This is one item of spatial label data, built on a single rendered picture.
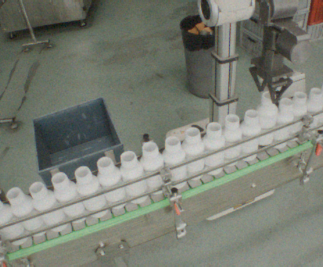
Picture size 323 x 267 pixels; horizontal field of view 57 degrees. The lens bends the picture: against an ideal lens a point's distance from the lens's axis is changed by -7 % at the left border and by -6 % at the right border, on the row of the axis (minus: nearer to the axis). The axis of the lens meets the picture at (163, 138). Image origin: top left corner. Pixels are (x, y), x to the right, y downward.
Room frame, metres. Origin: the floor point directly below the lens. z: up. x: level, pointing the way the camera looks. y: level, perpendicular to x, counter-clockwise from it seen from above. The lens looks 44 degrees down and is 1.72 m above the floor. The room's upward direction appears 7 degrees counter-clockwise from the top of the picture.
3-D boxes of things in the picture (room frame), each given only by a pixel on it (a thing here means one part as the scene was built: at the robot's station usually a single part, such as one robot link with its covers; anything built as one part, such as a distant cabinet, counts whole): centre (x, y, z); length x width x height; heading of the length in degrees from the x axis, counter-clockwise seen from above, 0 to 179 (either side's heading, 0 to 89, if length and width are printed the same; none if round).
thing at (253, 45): (2.97, -1.29, 0.11); 0.61 x 0.41 x 0.22; 112
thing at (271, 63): (0.65, -0.29, 1.31); 0.10 x 0.07 x 0.07; 17
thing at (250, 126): (0.62, -0.24, 1.08); 0.06 x 0.06 x 0.17
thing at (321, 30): (3.27, -1.93, 0.11); 0.61 x 0.41 x 0.22; 109
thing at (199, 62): (2.34, -0.46, 0.32); 0.45 x 0.45 x 0.64
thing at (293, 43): (0.62, -0.31, 1.41); 0.12 x 0.09 x 0.12; 15
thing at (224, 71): (1.33, -0.34, 0.74); 0.11 x 0.11 x 0.40; 17
